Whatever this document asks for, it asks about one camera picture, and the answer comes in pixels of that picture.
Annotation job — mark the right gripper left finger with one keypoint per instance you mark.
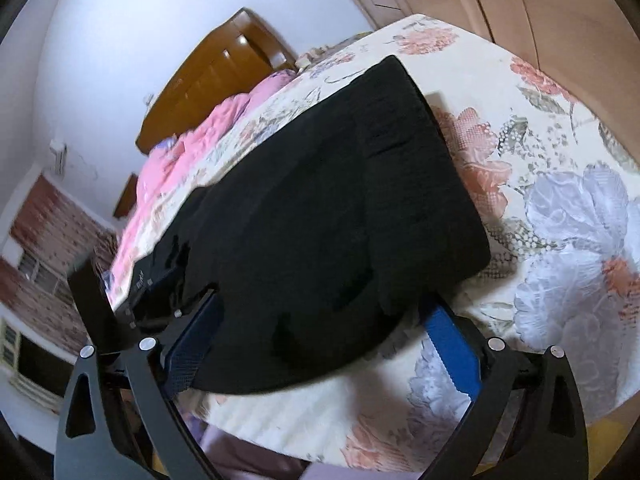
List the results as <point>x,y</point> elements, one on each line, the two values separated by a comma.
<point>94,438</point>

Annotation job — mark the wooden wardrobe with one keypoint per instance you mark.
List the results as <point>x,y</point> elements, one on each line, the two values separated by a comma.
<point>540,31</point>

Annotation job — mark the pink quilt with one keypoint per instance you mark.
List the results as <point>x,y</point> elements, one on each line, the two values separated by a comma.
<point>170,161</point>

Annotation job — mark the black pants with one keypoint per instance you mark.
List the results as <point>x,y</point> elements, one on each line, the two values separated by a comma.
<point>316,244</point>

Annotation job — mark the patterned curtain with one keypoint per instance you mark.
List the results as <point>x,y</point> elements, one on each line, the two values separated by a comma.
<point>53,229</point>

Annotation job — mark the wall air conditioner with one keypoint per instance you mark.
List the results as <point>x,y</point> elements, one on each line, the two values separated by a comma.
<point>58,150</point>

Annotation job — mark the wooden headboard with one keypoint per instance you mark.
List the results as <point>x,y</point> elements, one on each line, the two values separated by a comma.
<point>231,59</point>

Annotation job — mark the floral bed sheet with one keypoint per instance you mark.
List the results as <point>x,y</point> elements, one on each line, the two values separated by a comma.
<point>559,197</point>

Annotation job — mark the wooden nightstand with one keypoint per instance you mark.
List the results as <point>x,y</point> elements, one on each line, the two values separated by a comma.
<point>128,198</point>

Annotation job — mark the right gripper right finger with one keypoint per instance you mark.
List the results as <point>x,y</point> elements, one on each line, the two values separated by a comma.
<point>549,436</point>

